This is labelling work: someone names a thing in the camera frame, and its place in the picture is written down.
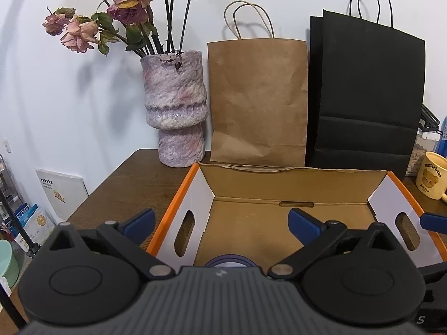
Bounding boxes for large purple-rimmed white lid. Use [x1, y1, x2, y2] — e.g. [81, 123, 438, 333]
[205, 254, 257, 268]

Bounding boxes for red cardboard box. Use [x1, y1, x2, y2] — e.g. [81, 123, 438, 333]
[145, 162, 447, 269]

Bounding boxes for yellow bear mug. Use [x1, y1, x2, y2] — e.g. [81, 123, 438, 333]
[416, 151, 447, 202]

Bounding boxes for black light stand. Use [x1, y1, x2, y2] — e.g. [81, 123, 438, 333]
[0, 190, 40, 330]

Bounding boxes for blue white package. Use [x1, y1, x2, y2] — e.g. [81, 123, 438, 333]
[4, 203, 54, 252]

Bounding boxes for mint green bowl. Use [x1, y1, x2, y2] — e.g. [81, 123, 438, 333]
[0, 240, 20, 288]

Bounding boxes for grain storage jar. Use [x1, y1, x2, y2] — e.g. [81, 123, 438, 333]
[405, 130, 441, 177]

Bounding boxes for black hangers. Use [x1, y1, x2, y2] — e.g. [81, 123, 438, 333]
[418, 104, 442, 134]

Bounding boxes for black paper bag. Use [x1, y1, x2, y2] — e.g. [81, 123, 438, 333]
[305, 11, 426, 178]

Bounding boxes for purple textured vase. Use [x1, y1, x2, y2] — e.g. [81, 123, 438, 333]
[140, 51, 208, 168]

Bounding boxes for brown paper bag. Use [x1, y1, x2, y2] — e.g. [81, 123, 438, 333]
[208, 4, 308, 167]

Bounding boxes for dried pink rose bouquet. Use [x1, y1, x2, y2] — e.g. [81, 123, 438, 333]
[42, 0, 192, 58]

